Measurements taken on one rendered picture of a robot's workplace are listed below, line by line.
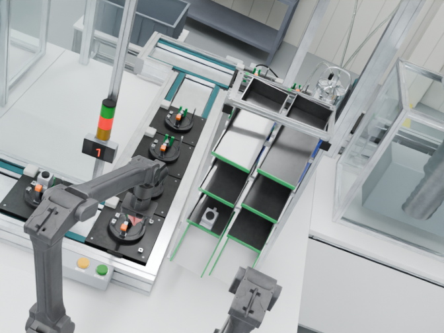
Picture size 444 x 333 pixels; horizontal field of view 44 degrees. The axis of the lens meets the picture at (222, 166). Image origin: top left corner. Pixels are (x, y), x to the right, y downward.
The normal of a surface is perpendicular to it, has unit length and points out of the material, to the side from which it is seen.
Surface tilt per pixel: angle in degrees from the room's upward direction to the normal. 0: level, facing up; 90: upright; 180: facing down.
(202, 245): 45
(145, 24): 90
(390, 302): 90
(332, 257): 90
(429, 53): 90
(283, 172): 25
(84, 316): 0
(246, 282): 13
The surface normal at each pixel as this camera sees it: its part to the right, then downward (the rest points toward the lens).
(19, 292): 0.29, -0.71
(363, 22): -0.32, 0.56
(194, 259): -0.06, -0.12
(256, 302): 0.21, -0.57
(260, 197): 0.11, -0.42
